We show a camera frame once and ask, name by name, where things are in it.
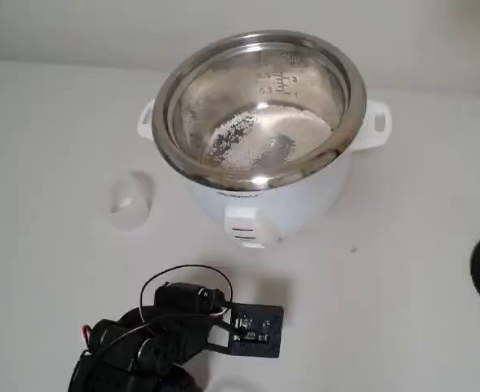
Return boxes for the translucent white plastic cup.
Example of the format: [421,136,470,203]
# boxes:
[108,170,158,232]

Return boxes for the white rice grains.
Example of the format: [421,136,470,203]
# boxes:
[205,108,333,172]

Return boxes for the white rice cooker housing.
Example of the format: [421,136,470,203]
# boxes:
[136,97,393,249]

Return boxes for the stainless steel inner pot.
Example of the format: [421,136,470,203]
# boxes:
[150,29,367,193]

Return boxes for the black camera board mount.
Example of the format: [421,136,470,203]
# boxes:
[207,302,285,359]

